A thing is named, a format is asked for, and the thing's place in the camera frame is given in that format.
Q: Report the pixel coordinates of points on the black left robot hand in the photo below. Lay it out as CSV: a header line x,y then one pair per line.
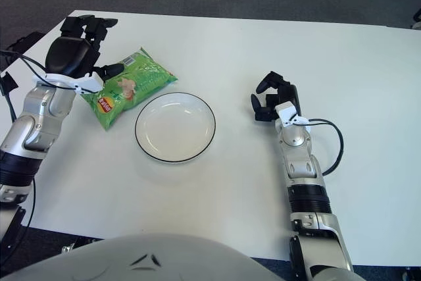
x,y
69,54

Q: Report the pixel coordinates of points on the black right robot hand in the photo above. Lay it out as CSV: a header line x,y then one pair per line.
x,y
289,91

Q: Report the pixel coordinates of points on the green snack bag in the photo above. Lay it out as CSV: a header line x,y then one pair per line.
x,y
144,77

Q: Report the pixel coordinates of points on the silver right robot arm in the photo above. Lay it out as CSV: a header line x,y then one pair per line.
x,y
294,137

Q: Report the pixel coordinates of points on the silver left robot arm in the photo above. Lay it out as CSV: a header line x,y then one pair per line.
x,y
42,110

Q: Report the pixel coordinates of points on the white plate with black rim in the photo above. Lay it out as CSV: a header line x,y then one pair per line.
x,y
174,129

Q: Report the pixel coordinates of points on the black bag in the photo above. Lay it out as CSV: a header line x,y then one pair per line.
x,y
29,39

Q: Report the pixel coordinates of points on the dark office chair base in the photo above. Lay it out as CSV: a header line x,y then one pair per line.
x,y
417,17

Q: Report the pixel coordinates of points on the silver robot torso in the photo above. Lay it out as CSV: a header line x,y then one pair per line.
x,y
148,261

